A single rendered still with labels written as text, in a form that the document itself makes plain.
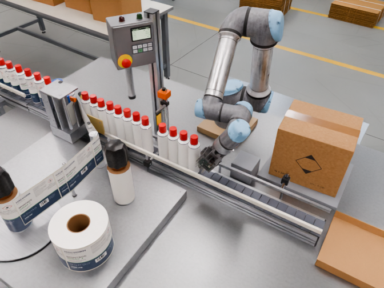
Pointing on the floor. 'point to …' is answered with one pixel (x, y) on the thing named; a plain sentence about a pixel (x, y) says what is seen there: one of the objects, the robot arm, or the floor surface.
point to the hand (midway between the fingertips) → (201, 165)
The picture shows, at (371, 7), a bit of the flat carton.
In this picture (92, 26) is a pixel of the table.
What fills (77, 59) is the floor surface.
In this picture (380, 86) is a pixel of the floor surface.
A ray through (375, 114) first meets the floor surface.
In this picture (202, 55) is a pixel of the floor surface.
